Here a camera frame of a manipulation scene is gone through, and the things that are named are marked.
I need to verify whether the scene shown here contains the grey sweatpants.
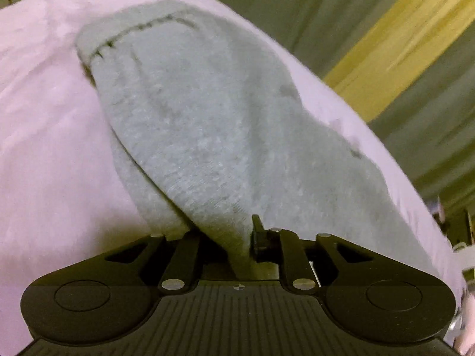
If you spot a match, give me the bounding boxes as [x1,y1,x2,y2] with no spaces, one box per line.
[76,0,452,281]

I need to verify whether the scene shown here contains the pink fleece bed blanket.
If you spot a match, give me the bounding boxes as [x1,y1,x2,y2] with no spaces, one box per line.
[0,0,469,356]

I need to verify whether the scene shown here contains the green curtain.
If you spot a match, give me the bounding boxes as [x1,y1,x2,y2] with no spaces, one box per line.
[218,0,474,215]

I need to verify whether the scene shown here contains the yellow curtain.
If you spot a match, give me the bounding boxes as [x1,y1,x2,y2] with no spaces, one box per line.
[324,0,474,122]

